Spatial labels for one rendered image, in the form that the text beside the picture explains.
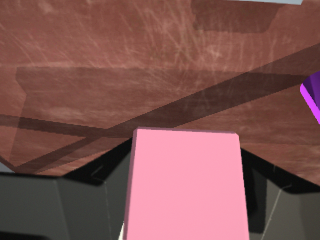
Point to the pink cube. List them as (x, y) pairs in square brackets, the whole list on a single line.
[(185, 184)]

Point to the purple cylinder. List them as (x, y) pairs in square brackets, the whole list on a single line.
[(310, 89)]

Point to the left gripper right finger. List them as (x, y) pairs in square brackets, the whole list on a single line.
[(279, 204)]

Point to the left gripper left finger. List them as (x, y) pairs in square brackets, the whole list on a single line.
[(88, 205)]

